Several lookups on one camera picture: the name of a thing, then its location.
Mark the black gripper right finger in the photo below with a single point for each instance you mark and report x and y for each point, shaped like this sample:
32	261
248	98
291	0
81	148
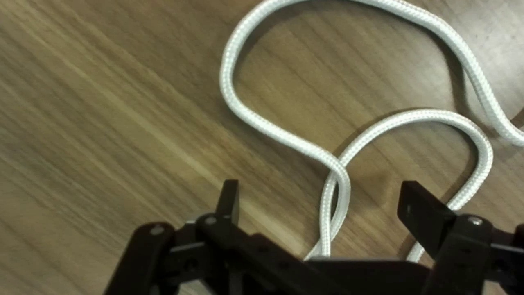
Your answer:
469	256

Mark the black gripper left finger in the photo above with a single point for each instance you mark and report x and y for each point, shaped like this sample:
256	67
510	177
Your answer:
219	256

